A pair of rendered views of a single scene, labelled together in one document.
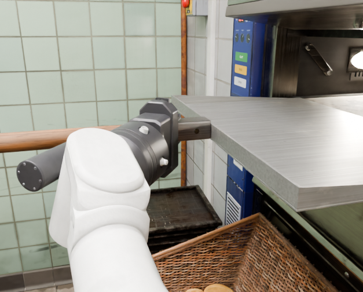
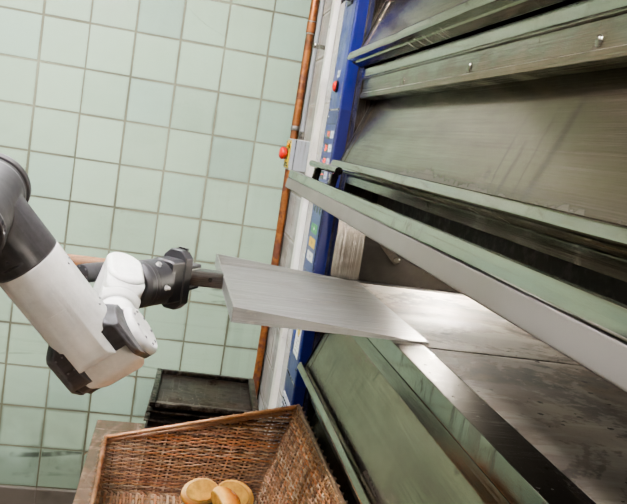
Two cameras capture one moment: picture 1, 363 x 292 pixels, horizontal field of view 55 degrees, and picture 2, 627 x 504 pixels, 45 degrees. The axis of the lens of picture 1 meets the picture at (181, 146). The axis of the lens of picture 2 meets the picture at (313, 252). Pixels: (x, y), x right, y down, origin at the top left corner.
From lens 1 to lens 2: 0.99 m
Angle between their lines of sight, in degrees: 11
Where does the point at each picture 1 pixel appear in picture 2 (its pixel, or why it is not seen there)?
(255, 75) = (320, 250)
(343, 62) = not seen: hidden behind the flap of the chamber
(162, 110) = (180, 256)
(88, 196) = (111, 280)
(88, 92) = (144, 242)
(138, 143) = (151, 270)
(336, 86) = (407, 277)
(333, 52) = not seen: hidden behind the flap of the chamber
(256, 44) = (325, 218)
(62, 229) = not seen: hidden behind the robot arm
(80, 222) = (104, 291)
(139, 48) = (224, 195)
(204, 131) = (216, 282)
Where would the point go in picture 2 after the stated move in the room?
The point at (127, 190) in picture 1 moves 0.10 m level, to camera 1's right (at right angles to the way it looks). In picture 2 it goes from (132, 283) to (191, 293)
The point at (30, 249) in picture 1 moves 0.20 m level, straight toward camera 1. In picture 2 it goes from (12, 450) to (12, 475)
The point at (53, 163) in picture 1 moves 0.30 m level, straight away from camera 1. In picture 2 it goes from (95, 269) to (94, 241)
